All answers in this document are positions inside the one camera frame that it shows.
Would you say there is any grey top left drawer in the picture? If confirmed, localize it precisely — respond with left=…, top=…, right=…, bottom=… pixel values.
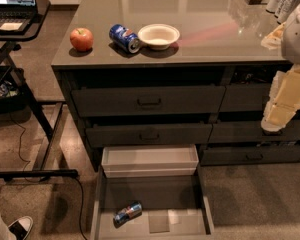
left=71, top=86, right=225, bottom=117

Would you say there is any black laptop stand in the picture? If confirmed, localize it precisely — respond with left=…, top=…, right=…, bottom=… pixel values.
left=0, top=0, right=78, bottom=182

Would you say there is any open laptop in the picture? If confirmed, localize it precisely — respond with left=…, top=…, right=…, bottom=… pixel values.
left=0, top=0, right=37, bottom=34

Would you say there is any white can front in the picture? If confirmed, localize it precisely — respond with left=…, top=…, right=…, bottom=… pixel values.
left=277, top=0, right=300, bottom=24

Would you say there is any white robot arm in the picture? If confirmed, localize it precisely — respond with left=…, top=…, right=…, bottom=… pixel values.
left=261, top=4, right=300, bottom=132

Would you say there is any grey top right drawer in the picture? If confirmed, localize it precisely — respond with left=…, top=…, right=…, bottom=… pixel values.
left=219, top=83, right=271, bottom=112

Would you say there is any blue pepsi can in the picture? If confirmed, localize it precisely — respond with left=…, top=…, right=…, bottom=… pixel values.
left=109, top=24, right=141, bottom=54

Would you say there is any black white sneaker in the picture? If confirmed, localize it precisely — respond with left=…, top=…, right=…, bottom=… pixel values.
left=8, top=216, right=33, bottom=240

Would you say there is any grey middle left drawer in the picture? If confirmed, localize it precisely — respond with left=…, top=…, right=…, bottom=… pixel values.
left=86, top=123, right=212, bottom=148

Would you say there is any redbull can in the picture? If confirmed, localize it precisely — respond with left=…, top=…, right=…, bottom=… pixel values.
left=114, top=202, right=142, bottom=225

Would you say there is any open bottom grey drawer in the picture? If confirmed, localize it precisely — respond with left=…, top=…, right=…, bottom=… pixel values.
left=89, top=168, right=214, bottom=240

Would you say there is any red apple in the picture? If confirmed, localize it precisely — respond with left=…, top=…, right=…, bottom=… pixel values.
left=70, top=28, right=94, bottom=52

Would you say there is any black power cable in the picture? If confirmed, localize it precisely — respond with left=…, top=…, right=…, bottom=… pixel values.
left=8, top=112, right=89, bottom=240

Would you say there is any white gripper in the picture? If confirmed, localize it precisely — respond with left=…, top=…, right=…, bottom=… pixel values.
left=261, top=64, right=300, bottom=132

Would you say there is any grey bottom right drawer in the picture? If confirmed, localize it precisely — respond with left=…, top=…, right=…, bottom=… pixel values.
left=201, top=146, right=300, bottom=165

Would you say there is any white paper bowl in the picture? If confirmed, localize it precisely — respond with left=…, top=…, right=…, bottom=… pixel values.
left=138, top=24, right=180, bottom=50

